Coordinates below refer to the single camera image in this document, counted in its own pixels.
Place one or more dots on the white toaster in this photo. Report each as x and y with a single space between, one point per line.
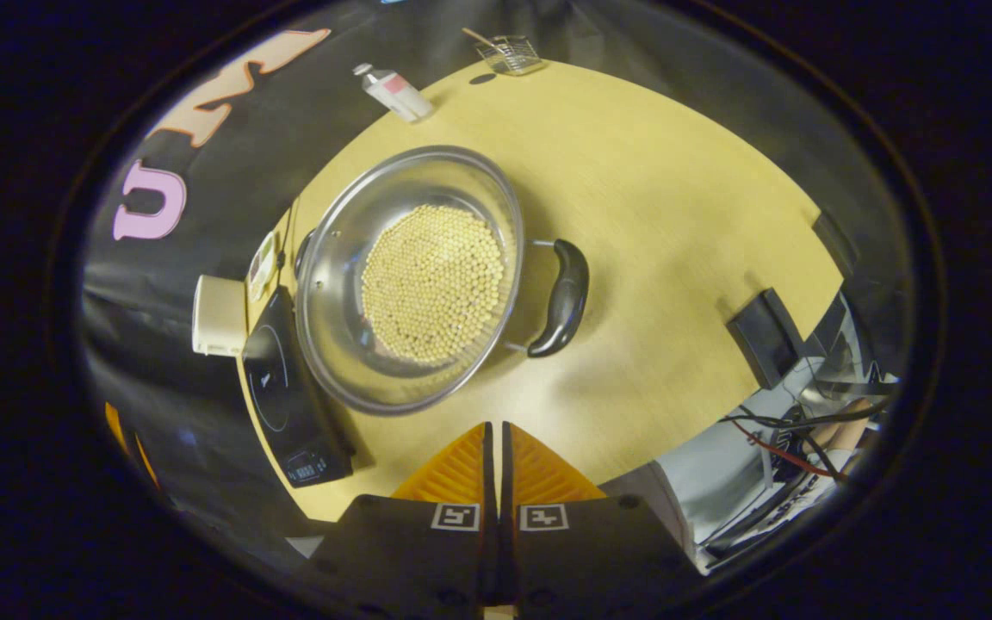
219 314

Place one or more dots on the white divided bean dish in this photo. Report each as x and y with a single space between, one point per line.
262 267

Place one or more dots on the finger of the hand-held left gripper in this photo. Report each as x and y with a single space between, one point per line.
146 461
115 426

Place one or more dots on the small black round disc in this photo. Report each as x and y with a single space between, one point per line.
483 78

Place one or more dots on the pile of yellow soybeans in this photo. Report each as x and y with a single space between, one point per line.
431 284

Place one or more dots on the thin wooden stick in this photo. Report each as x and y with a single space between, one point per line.
477 36

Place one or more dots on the black induction cooktop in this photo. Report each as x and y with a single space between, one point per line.
276 396

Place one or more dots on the small black box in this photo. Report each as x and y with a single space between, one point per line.
763 340

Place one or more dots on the white bottle with red label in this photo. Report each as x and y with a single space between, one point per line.
397 93

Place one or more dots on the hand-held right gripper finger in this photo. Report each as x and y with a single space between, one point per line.
488 551
507 551

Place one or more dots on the small clear glass cup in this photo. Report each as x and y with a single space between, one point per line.
511 56

